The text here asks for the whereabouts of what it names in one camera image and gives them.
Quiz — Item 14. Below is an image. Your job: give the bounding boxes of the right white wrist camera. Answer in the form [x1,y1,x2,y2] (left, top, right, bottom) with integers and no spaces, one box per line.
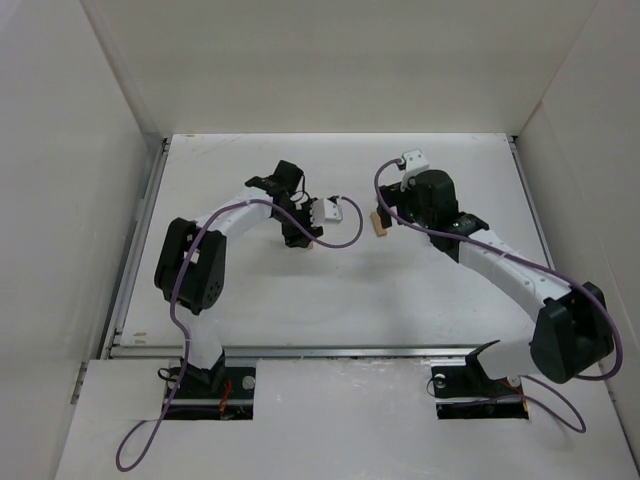
[398,149,430,191]

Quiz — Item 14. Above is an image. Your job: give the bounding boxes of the aluminium rail front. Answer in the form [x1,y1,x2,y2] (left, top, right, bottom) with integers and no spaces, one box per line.
[106,345,476,359]

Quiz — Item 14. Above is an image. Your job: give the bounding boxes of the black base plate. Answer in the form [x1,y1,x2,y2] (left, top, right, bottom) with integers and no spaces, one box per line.
[429,364,529,420]
[158,365,256,421]

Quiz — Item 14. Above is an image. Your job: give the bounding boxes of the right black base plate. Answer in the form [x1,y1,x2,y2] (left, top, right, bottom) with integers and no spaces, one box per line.
[429,364,529,420]

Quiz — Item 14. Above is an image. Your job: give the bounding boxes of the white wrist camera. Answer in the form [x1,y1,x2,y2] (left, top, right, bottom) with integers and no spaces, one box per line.
[398,149,430,191]
[310,196,343,226]

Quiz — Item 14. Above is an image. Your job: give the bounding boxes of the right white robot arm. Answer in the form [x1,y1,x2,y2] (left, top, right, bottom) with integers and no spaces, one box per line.
[374,170,623,396]

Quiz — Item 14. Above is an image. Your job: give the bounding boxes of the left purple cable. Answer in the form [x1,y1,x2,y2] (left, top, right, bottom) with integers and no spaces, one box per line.
[115,194,364,474]

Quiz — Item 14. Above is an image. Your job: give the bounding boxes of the purple cable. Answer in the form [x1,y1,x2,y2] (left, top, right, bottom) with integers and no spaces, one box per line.
[115,194,364,474]
[373,158,624,434]

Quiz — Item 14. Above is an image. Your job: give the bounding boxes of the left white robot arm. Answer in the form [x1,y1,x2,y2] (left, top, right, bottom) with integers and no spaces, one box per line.
[154,160,323,394]

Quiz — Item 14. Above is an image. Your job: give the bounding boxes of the wood block three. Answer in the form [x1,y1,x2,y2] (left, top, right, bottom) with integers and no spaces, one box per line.
[370,211,387,238]

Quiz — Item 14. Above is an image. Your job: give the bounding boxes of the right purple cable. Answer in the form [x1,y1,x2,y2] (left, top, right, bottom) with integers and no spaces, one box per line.
[373,158,624,434]

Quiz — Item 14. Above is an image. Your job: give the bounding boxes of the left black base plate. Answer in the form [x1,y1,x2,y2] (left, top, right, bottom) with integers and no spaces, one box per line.
[158,365,256,421]

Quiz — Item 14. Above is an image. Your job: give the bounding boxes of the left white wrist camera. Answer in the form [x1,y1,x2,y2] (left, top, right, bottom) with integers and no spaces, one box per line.
[310,196,343,226]

